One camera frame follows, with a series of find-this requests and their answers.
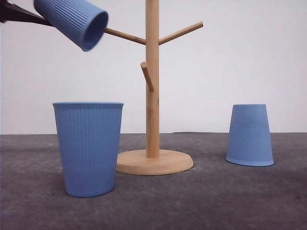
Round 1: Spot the black gripper image-left finger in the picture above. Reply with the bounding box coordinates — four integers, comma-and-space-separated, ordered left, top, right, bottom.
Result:
0, 0, 52, 26

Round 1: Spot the blue ribbed cup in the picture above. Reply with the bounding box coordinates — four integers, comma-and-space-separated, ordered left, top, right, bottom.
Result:
34, 0, 109, 51
53, 102, 124, 197
226, 104, 274, 167

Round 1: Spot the blue ribbed cup front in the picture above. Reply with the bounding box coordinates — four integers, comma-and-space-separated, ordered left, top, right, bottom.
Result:
53, 102, 124, 197

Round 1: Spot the wooden cup tree stand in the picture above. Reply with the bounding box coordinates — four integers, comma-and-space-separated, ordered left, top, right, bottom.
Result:
105, 0, 204, 175

